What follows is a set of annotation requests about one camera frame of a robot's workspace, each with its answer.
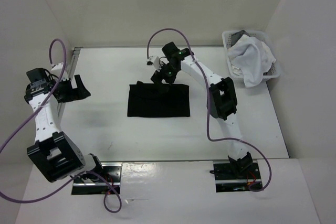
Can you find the white skirt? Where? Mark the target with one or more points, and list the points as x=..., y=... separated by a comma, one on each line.
x=252, y=58

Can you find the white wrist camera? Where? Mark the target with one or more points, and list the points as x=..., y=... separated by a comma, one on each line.
x=153, y=61
x=58, y=71

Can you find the white plastic basket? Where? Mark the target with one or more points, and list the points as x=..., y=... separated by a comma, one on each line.
x=275, y=69

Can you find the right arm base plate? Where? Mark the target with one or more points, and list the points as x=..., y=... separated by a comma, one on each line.
x=227, y=181

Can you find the dark grey garment in basket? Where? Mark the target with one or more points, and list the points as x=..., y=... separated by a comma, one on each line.
x=235, y=37

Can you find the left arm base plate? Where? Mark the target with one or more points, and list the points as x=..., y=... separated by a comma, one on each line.
x=92, y=185

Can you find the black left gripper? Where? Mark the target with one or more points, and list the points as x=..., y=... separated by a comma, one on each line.
x=79, y=93

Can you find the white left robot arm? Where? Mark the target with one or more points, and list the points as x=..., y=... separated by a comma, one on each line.
x=53, y=152

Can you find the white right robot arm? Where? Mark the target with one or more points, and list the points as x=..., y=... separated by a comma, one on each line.
x=221, y=99

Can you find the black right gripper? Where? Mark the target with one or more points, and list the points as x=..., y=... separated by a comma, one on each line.
x=158, y=76

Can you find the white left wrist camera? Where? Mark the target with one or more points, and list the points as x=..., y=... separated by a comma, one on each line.
x=58, y=71

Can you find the black skirt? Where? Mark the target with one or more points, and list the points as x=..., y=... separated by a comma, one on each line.
x=146, y=101

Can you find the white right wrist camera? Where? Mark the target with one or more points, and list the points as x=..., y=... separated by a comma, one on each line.
x=153, y=61

